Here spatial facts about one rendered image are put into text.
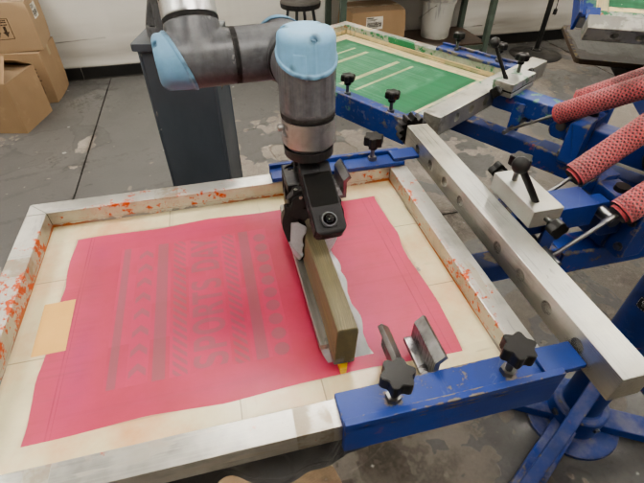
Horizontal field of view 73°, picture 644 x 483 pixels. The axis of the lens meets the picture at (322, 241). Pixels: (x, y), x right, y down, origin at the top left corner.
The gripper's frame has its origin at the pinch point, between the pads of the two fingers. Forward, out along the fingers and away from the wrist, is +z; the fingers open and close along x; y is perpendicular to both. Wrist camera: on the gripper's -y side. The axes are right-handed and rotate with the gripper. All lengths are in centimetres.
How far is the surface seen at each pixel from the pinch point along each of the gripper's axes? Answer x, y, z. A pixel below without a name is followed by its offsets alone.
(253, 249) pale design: 9.6, 9.2, 5.0
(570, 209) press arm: -46.6, -3.0, -3.4
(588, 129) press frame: -71, 23, -3
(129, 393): 29.9, -16.2, 4.9
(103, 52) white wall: 104, 380, 79
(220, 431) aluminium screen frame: 17.6, -26.4, 1.4
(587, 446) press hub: -92, -11, 99
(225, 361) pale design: 16.6, -14.3, 4.9
